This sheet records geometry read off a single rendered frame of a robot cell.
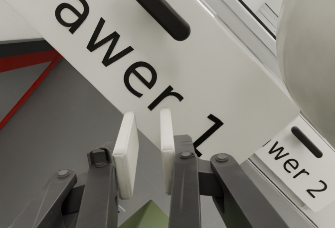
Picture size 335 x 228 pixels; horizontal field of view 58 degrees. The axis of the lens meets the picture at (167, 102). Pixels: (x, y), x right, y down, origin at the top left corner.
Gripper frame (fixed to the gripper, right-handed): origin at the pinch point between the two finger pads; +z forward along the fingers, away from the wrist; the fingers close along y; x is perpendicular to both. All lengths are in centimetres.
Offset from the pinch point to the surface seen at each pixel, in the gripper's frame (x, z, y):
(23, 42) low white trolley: 6.0, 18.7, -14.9
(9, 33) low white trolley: 7.3, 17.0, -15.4
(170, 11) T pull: 8.4, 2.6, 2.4
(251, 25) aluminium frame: 3.6, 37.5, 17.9
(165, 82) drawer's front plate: 2.8, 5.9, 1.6
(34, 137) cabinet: -16, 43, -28
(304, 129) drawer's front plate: -15.9, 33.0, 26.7
